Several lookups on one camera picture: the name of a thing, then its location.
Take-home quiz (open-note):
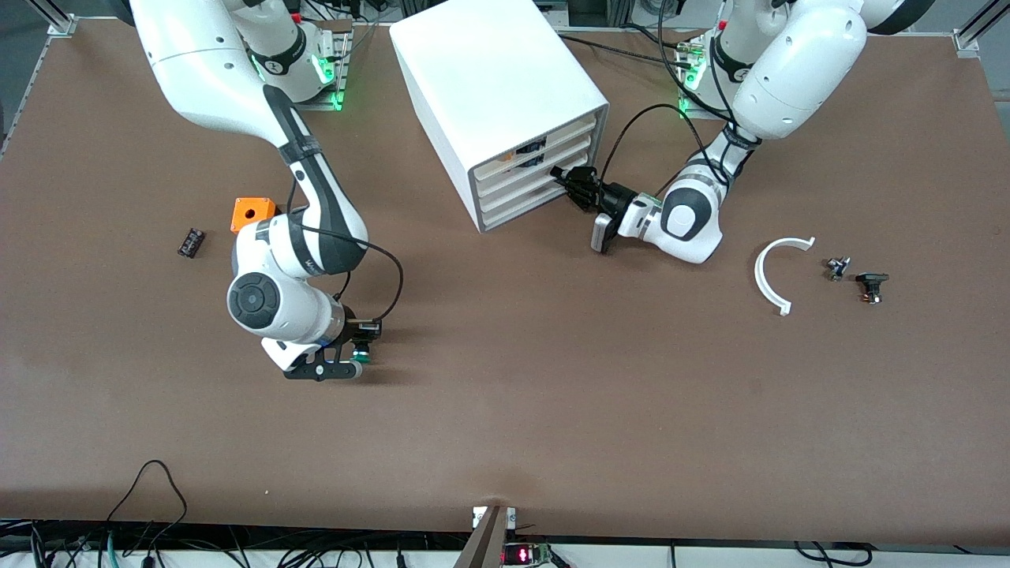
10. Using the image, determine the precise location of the black looped cable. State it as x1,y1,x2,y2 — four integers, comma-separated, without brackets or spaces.
107,460,189,528

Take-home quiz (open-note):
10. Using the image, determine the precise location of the white curved plastic arc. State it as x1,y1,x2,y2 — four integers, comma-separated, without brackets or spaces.
754,237,816,316

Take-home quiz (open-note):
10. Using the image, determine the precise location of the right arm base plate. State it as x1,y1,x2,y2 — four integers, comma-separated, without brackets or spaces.
296,20,352,112

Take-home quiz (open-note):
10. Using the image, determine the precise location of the red lit device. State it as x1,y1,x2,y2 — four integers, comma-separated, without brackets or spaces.
503,543,555,567

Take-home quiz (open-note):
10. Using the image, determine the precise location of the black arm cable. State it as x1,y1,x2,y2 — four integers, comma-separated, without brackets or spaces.
286,177,406,324
600,103,731,190

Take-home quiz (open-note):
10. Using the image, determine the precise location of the black cable behind cabinet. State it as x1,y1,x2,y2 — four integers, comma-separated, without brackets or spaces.
556,33,699,72

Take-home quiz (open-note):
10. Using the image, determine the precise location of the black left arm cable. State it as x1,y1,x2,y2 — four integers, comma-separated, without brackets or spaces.
600,103,731,190

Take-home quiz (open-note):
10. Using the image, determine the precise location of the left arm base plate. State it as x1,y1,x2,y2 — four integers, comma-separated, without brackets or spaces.
677,39,739,121

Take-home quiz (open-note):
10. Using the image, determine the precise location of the orange box with hole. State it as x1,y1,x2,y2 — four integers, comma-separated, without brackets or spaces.
230,197,277,234

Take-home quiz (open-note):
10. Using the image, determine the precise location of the brown post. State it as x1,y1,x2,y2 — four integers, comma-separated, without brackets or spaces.
454,505,510,568

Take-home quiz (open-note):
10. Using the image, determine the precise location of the small blue black component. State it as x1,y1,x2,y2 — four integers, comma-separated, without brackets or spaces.
513,136,548,169

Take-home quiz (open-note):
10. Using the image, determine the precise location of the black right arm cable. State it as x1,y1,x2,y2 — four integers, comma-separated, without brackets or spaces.
286,177,406,324

